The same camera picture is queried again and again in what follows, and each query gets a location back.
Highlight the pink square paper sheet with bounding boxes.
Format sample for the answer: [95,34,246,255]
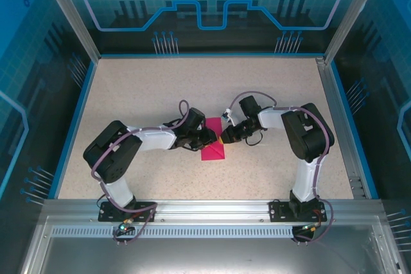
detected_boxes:
[200,117,226,162]

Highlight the blue table edge strip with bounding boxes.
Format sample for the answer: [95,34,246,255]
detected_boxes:
[48,60,99,200]
[330,62,380,200]

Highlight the grey metal tray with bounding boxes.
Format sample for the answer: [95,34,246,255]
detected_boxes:
[17,216,405,274]

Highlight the small circuit board with LED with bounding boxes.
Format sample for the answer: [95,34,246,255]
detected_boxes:
[119,218,134,234]
[300,222,323,233]

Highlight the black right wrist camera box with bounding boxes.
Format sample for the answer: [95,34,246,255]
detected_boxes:
[220,125,239,144]

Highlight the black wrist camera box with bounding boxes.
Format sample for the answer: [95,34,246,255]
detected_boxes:
[220,125,239,144]
[200,128,218,146]

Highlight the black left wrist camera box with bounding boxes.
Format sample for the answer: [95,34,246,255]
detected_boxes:
[200,128,218,146]

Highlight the aluminium mounting rail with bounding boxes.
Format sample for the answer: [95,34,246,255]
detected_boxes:
[43,198,385,222]

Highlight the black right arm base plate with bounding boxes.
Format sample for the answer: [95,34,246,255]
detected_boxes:
[268,200,328,223]

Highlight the slotted aluminium cable duct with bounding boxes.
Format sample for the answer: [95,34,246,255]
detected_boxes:
[49,225,322,240]

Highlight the aluminium side rail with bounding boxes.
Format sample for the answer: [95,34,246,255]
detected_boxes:
[315,56,369,200]

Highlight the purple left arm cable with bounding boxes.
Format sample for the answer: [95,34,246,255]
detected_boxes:
[91,99,190,246]

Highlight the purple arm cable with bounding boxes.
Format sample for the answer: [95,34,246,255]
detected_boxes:
[229,91,337,244]
[91,99,190,246]

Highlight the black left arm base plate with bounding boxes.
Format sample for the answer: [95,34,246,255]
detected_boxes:
[98,201,158,223]

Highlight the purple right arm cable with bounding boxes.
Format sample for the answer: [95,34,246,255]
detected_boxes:
[229,91,337,244]

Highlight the aluminium enclosure post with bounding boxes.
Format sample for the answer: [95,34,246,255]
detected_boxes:
[323,0,390,64]
[35,0,102,62]

